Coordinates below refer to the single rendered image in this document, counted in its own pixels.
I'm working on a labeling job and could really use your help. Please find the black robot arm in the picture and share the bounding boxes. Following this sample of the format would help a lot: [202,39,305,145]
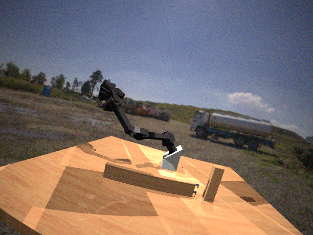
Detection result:
[98,79,177,154]

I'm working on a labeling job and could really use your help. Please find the brown wooden post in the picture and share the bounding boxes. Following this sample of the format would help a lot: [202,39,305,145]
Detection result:
[202,164,224,203]

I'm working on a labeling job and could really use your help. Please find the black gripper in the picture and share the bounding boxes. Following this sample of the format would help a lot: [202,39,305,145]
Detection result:
[103,83,116,112]

